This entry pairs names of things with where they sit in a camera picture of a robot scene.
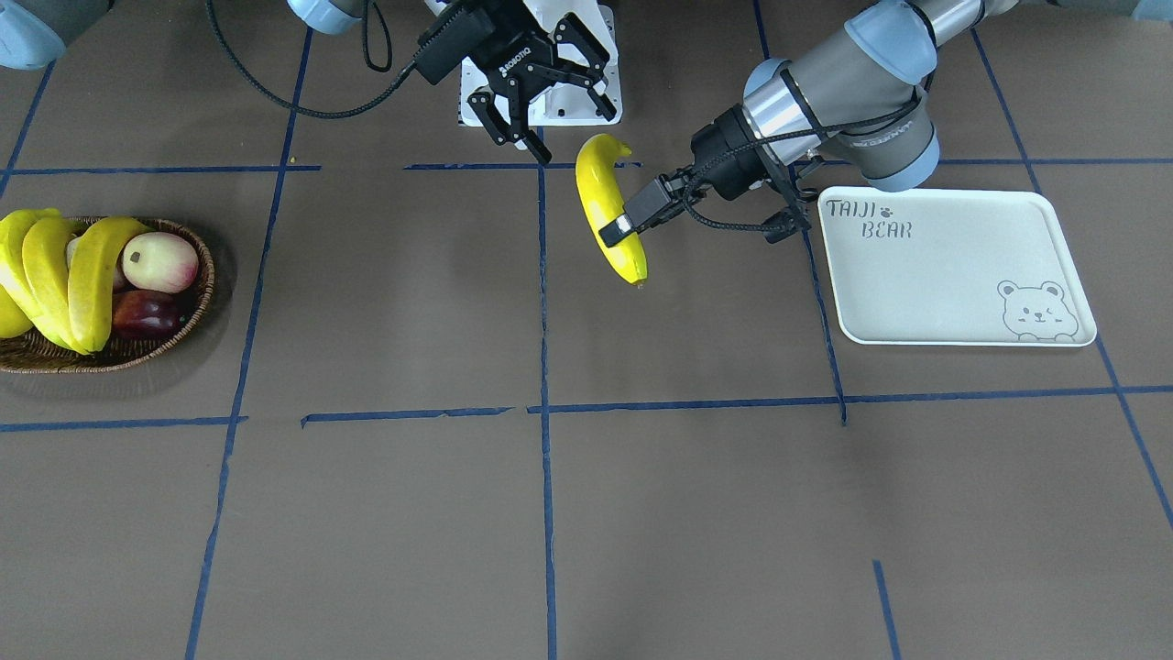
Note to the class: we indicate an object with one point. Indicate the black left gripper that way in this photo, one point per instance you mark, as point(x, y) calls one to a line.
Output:
point(727, 152)

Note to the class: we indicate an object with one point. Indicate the brown wicker basket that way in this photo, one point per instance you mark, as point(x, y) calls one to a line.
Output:
point(32, 353)

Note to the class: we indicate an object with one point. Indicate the dark red mango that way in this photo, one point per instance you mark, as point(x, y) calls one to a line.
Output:
point(147, 315)

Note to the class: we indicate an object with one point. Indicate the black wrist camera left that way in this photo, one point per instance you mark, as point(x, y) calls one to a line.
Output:
point(786, 223)

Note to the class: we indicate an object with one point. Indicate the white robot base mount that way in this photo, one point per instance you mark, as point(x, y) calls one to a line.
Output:
point(563, 105)

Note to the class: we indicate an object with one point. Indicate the white bear tray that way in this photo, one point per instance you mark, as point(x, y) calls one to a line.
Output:
point(952, 268)

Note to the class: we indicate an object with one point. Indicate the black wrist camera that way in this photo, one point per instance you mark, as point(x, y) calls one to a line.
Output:
point(786, 223)
point(460, 29)

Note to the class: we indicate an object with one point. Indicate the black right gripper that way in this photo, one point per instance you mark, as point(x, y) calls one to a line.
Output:
point(513, 57)

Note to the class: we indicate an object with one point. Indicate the yellow banana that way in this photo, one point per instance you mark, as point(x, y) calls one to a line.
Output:
point(91, 283)
point(14, 229)
point(598, 190)
point(44, 253)

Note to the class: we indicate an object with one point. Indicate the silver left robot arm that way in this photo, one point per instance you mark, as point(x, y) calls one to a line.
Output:
point(859, 96)

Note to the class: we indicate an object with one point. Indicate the pink white peach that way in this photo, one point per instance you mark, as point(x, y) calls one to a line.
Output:
point(160, 261)

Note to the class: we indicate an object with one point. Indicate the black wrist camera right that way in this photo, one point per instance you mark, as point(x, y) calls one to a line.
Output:
point(460, 29)

